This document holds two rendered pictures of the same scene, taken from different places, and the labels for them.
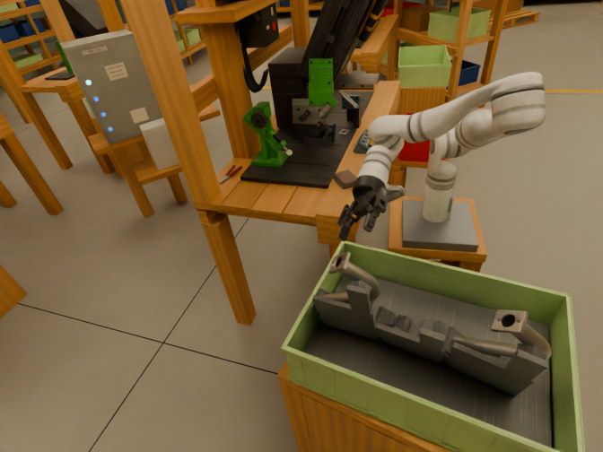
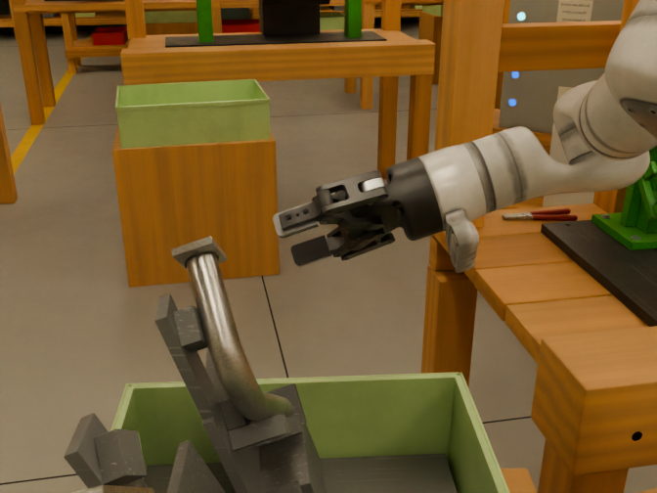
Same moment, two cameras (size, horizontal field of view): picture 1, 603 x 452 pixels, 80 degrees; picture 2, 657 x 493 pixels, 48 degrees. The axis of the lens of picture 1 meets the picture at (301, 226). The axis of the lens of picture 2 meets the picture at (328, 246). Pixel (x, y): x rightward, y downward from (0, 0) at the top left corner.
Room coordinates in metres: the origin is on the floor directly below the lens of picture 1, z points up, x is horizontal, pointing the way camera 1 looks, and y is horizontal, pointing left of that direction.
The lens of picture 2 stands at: (0.27, -0.68, 1.48)
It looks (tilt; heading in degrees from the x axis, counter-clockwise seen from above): 24 degrees down; 56
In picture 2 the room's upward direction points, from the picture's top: straight up
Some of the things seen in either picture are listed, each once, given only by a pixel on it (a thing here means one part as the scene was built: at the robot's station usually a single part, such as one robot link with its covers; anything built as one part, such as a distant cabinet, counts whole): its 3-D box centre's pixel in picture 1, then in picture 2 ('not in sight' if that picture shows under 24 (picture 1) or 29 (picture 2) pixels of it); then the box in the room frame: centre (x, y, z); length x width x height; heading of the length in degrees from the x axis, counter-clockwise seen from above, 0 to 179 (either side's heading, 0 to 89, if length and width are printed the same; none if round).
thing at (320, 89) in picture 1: (322, 80); not in sight; (1.76, -0.19, 1.17); 0.13 x 0.12 x 0.20; 157
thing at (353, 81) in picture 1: (338, 81); not in sight; (1.88, -0.29, 1.11); 0.39 x 0.16 x 0.03; 67
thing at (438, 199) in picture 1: (437, 195); not in sight; (1.01, -0.49, 0.97); 0.09 x 0.09 x 0.17; 80
